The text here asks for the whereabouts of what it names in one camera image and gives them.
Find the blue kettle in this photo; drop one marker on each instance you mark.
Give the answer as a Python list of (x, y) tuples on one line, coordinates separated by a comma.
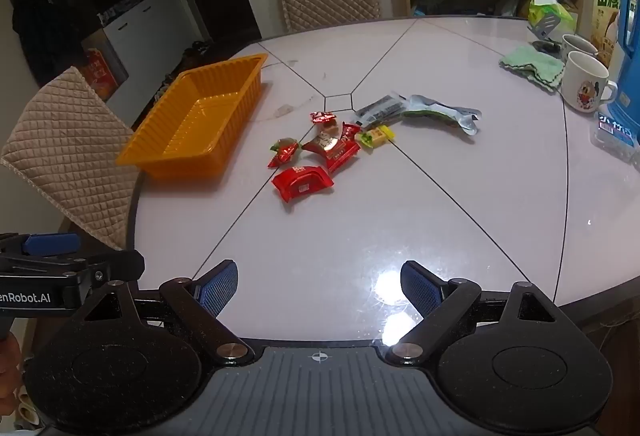
[(629, 56)]

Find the dark hanging jacket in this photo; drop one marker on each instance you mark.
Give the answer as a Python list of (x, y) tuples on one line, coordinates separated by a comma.
[(45, 26)]

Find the green and silver snack packet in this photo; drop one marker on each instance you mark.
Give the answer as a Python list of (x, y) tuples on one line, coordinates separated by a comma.
[(440, 113)]

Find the clear bottle with blue label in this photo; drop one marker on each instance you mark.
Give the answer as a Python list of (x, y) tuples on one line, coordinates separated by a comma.
[(615, 134)]

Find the red and gold snack packet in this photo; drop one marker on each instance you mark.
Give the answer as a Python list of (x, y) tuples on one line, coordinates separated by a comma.
[(330, 146)]

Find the white cabinet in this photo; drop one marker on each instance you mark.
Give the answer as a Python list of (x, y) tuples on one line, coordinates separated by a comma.
[(145, 26)]

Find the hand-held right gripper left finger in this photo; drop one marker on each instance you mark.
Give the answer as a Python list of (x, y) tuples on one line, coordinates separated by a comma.
[(220, 290)]

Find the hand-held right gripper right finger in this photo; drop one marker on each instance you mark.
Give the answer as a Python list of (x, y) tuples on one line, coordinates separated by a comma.
[(420, 290)]

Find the patterned mug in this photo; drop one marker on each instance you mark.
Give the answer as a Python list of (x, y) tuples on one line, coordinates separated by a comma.
[(577, 45)]

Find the small red cartoon candy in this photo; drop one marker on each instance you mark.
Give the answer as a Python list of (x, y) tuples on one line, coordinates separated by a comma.
[(350, 133)]

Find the red clear-window candy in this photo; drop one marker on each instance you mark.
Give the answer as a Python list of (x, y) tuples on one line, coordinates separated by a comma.
[(322, 117)]

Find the white cartoon mug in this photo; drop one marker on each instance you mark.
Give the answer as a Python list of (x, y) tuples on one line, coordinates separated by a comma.
[(585, 84)]

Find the beige slipper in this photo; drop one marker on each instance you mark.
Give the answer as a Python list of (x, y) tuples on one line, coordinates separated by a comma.
[(26, 413)]

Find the yellow food box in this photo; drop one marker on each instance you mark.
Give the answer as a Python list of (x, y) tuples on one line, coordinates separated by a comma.
[(606, 11)]

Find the row of shoes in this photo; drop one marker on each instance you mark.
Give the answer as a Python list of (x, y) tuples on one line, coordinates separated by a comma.
[(194, 49)]

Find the red gift bag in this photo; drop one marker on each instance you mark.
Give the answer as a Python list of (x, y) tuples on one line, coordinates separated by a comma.
[(102, 72)]

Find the person's left hand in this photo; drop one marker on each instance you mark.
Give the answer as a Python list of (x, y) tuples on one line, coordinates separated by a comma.
[(9, 366)]

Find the green tissue pack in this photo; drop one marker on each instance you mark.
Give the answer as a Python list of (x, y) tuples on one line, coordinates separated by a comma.
[(550, 6)]

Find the yellow and green candy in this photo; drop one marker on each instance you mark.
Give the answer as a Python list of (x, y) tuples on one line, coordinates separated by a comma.
[(375, 137)]

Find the green cloth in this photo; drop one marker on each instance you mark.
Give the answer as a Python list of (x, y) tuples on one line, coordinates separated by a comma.
[(532, 64)]

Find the black seaweed packet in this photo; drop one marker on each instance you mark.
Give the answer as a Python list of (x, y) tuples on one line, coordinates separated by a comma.
[(377, 110)]

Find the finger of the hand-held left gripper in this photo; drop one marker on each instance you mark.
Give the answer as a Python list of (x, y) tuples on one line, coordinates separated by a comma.
[(117, 265), (50, 243)]

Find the orange plastic tray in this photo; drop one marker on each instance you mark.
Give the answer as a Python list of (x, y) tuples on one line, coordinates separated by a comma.
[(200, 116)]

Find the red and green candy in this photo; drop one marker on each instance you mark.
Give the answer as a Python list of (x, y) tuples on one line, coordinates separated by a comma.
[(283, 152)]

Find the large red snack packet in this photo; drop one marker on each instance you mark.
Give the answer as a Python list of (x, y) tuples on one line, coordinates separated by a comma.
[(302, 182)]

